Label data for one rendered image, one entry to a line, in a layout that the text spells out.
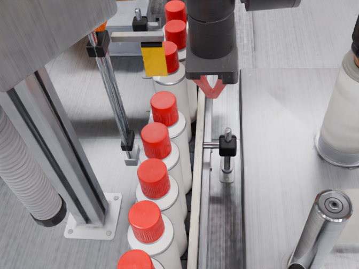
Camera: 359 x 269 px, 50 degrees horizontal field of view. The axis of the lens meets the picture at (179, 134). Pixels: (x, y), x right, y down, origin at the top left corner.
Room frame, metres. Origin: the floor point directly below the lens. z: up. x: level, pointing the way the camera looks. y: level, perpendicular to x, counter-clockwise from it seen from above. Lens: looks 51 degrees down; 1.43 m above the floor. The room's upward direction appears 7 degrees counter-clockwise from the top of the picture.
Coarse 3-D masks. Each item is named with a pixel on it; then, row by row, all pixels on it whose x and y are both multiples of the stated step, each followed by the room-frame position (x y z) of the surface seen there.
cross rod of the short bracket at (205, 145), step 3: (204, 144) 0.39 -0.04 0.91; (207, 144) 0.39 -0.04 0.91; (210, 144) 0.39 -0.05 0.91; (213, 144) 0.39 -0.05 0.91; (216, 144) 0.39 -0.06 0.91; (204, 147) 0.39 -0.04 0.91; (207, 147) 0.39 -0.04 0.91; (210, 147) 0.38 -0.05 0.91; (213, 147) 0.38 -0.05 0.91; (216, 147) 0.38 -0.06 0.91
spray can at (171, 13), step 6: (168, 6) 0.54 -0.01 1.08; (174, 6) 0.53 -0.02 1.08; (180, 6) 0.53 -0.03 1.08; (168, 12) 0.52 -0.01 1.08; (174, 12) 0.52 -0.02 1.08; (180, 12) 0.52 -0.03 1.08; (168, 18) 0.53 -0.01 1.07; (174, 18) 0.52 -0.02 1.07; (180, 18) 0.52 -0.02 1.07; (186, 24) 0.54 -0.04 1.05; (162, 30) 0.54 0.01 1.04
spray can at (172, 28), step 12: (168, 24) 0.49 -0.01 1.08; (180, 24) 0.49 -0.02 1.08; (168, 36) 0.47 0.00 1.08; (180, 36) 0.47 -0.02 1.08; (180, 48) 0.47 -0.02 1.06; (180, 60) 0.46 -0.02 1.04; (192, 84) 0.47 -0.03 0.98; (192, 96) 0.47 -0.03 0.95; (192, 108) 0.46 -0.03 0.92; (192, 120) 0.46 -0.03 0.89
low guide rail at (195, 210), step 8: (200, 96) 0.50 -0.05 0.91; (200, 104) 0.48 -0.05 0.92; (200, 112) 0.46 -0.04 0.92; (200, 120) 0.44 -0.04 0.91; (200, 128) 0.42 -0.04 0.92; (200, 136) 0.40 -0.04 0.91; (200, 144) 0.39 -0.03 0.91; (200, 152) 0.37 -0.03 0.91; (200, 160) 0.36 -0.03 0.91; (200, 168) 0.34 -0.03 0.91; (200, 176) 0.33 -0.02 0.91; (192, 184) 0.31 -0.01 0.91; (200, 184) 0.32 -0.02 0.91; (192, 192) 0.30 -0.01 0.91; (192, 200) 0.29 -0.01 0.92; (192, 208) 0.27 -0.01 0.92; (192, 216) 0.26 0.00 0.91; (192, 224) 0.25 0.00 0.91; (192, 232) 0.23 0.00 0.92; (192, 240) 0.22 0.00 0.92; (192, 248) 0.21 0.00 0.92; (192, 256) 0.20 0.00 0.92; (192, 264) 0.19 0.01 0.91
